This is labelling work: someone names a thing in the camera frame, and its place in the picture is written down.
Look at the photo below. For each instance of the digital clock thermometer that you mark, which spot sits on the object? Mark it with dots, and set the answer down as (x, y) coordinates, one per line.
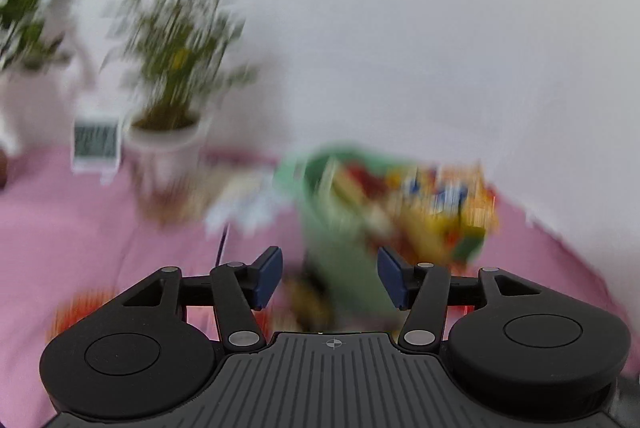
(96, 146)

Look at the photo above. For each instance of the black gold chocolate bar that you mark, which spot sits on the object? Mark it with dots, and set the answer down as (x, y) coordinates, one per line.
(310, 303)

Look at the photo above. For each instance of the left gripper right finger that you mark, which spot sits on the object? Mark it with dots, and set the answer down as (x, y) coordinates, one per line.
(423, 291)

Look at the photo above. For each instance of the yellow cracker snack bag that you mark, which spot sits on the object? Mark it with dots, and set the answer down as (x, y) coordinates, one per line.
(448, 199)

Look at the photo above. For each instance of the pink patterned tablecloth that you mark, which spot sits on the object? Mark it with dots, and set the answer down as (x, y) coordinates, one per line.
(63, 234)

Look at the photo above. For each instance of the green plastic bowl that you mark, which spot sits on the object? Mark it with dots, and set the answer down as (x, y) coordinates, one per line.
(347, 212)

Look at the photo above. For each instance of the red gold round coaster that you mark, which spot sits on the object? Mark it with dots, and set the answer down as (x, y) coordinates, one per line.
(77, 308)

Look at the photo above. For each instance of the plant in glass vase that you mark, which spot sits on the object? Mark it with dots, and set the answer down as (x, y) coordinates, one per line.
(36, 50)

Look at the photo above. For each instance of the plant in white cup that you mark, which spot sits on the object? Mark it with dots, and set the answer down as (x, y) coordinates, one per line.
(177, 54)

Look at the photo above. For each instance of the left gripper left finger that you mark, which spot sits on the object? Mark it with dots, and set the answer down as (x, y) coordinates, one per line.
(238, 291)

